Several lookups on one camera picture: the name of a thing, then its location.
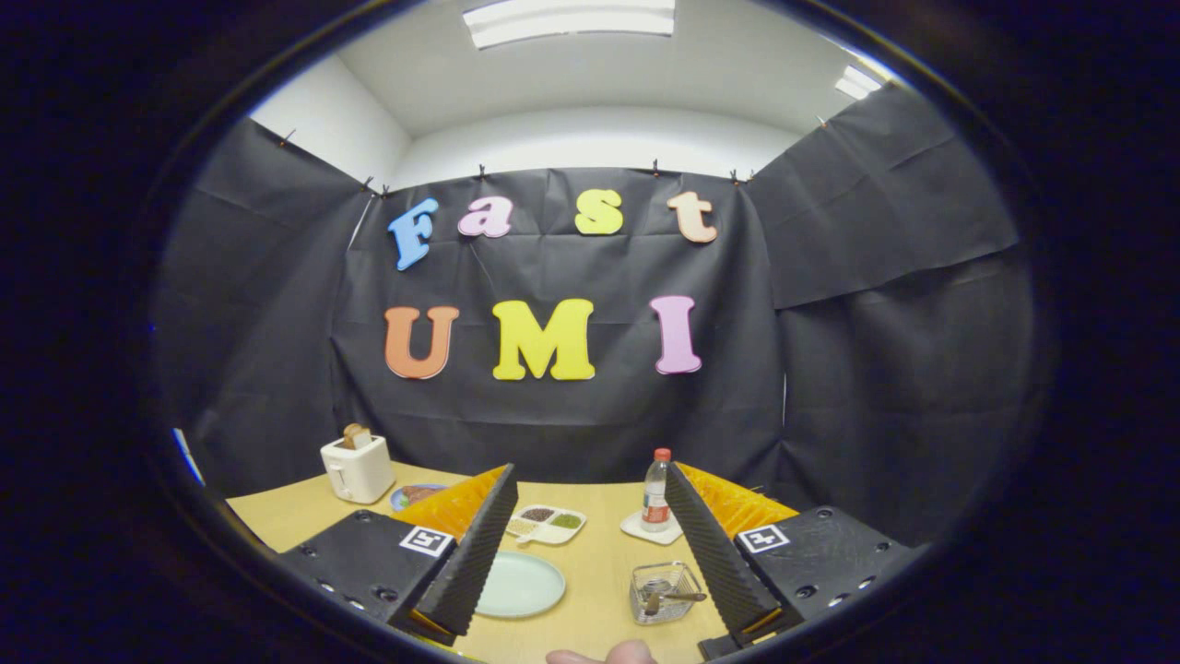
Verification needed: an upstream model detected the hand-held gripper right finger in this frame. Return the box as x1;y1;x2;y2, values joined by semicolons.
664;461;923;658

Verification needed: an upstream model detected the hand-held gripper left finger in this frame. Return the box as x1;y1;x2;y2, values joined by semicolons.
275;463;519;646

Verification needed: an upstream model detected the clear perforated basket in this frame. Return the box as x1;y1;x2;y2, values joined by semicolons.
630;562;706;626

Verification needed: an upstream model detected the pale green round plate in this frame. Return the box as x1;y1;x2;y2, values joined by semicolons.
475;551;567;619

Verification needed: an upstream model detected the white divided dish with grains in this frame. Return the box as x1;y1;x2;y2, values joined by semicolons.
505;504;587;547

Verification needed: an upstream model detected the clear bottle with red cap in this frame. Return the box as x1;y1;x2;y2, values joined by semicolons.
642;448;673;533

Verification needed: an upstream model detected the white square coaster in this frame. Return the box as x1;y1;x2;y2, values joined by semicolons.
619;510;684;546

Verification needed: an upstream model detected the small blue plate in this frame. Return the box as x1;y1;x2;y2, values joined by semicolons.
389;483;450;513

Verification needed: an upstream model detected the white toaster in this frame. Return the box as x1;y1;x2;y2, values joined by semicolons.
320;433;397;505

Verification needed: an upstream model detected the black backdrop cloth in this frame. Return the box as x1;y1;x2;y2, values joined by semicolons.
152;83;1038;545

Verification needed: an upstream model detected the small ceiling light panel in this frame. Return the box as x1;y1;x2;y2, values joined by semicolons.
834;65;886;101

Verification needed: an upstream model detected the long ceiling light panel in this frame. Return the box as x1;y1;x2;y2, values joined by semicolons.
461;0;677;51

